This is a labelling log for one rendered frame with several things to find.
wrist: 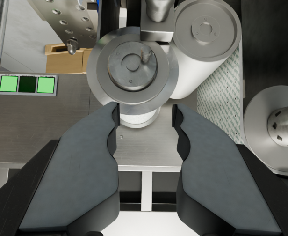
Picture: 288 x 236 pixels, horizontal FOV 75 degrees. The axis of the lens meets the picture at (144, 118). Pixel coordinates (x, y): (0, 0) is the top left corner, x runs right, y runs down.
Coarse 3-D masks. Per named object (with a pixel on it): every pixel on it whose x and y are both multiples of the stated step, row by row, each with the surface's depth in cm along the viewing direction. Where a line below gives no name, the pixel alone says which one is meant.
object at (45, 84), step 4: (40, 80) 62; (44, 80) 62; (48, 80) 63; (52, 80) 63; (40, 84) 62; (44, 84) 62; (48, 84) 62; (52, 84) 62; (40, 88) 62; (44, 88) 62; (48, 88) 62; (52, 88) 62; (48, 92) 62; (52, 92) 62
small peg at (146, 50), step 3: (144, 45) 26; (147, 45) 26; (141, 48) 26; (144, 48) 26; (147, 48) 26; (150, 48) 26; (141, 51) 26; (144, 51) 25; (147, 51) 26; (150, 51) 26; (141, 54) 26; (144, 54) 26; (147, 54) 26; (150, 54) 26; (141, 57) 27; (144, 57) 26; (147, 57) 26; (144, 60) 28; (147, 60) 28
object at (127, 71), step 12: (120, 48) 28; (132, 48) 28; (108, 60) 28; (120, 60) 28; (132, 60) 28; (156, 60) 28; (120, 72) 28; (132, 72) 28; (144, 72) 28; (120, 84) 28; (132, 84) 28; (144, 84) 28
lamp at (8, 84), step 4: (4, 76) 62; (8, 76) 62; (4, 80) 62; (8, 80) 62; (12, 80) 62; (16, 80) 62; (4, 84) 62; (8, 84) 62; (12, 84) 62; (16, 84) 62; (0, 88) 62; (4, 88) 62; (8, 88) 62; (12, 88) 62
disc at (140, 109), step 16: (112, 32) 31; (128, 32) 31; (96, 48) 30; (176, 64) 30; (96, 80) 30; (176, 80) 30; (96, 96) 29; (160, 96) 30; (128, 112) 29; (144, 112) 29
